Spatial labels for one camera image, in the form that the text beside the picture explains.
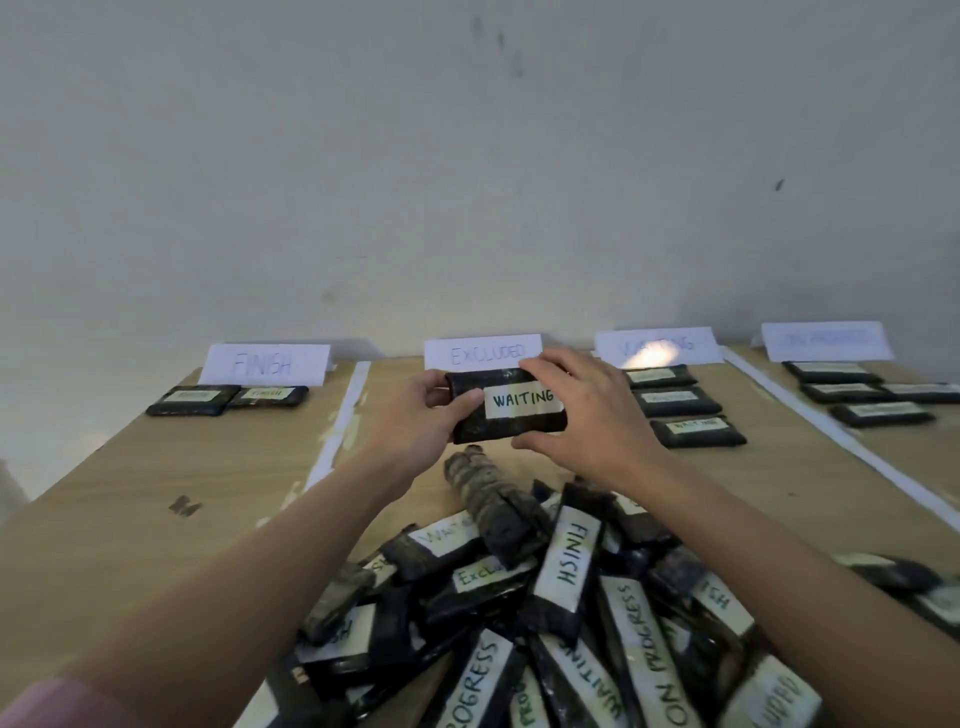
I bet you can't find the person's right forearm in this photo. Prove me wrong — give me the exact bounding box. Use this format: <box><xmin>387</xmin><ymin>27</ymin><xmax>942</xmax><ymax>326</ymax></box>
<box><xmin>600</xmin><ymin>450</ymin><xmax>960</xmax><ymax>728</ymax></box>

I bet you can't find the pile of black labelled packets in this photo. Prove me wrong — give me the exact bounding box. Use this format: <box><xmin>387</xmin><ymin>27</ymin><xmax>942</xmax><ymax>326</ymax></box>
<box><xmin>262</xmin><ymin>444</ymin><xmax>960</xmax><ymax>728</ymax></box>

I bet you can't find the pink sleeve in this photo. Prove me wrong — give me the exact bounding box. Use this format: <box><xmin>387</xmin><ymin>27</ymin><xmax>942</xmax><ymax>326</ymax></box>
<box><xmin>0</xmin><ymin>673</ymin><xmax>155</xmax><ymax>728</ymax></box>

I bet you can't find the person's left forearm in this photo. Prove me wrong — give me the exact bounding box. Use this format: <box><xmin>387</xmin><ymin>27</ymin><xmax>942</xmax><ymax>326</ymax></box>
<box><xmin>0</xmin><ymin>453</ymin><xmax>410</xmax><ymax>728</ymax></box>

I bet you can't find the white paper sign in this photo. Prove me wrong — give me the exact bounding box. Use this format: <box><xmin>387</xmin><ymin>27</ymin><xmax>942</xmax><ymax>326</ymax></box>
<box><xmin>761</xmin><ymin>321</ymin><xmax>895</xmax><ymax>363</ymax></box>
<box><xmin>423</xmin><ymin>334</ymin><xmax>543</xmax><ymax>372</ymax></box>
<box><xmin>594</xmin><ymin>327</ymin><xmax>725</xmax><ymax>369</ymax></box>
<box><xmin>198</xmin><ymin>343</ymin><xmax>332</xmax><ymax>387</ymax></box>

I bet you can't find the person's right hand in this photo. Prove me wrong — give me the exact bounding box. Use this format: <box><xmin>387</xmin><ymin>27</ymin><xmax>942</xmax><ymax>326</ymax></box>
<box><xmin>511</xmin><ymin>346</ymin><xmax>669</xmax><ymax>496</ymax></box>

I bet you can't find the white tape strip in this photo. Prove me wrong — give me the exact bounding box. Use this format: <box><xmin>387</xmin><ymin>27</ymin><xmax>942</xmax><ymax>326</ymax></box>
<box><xmin>721</xmin><ymin>346</ymin><xmax>960</xmax><ymax>534</ymax></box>
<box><xmin>300</xmin><ymin>361</ymin><xmax>373</xmax><ymax>496</ymax></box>

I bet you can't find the person's left hand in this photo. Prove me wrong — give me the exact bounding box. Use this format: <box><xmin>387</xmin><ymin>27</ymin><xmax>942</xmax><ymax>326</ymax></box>
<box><xmin>358</xmin><ymin>369</ymin><xmax>486</xmax><ymax>492</ymax></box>

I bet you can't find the black packet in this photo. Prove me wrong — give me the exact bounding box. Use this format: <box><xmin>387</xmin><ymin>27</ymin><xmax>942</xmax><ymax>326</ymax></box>
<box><xmin>634</xmin><ymin>386</ymin><xmax>723</xmax><ymax>419</ymax></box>
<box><xmin>446</xmin><ymin>366</ymin><xmax>569</xmax><ymax>445</ymax></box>
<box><xmin>146</xmin><ymin>384</ymin><xmax>242</xmax><ymax>418</ymax></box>
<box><xmin>882</xmin><ymin>383</ymin><xmax>960</xmax><ymax>405</ymax></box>
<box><xmin>799</xmin><ymin>383</ymin><xmax>894</xmax><ymax>405</ymax></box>
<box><xmin>828</xmin><ymin>402</ymin><xmax>937</xmax><ymax>430</ymax></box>
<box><xmin>649</xmin><ymin>416</ymin><xmax>748</xmax><ymax>450</ymax></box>
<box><xmin>783</xmin><ymin>361</ymin><xmax>885</xmax><ymax>386</ymax></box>
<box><xmin>228</xmin><ymin>385</ymin><xmax>310</xmax><ymax>411</ymax></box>
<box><xmin>625</xmin><ymin>365</ymin><xmax>699</xmax><ymax>390</ymax></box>

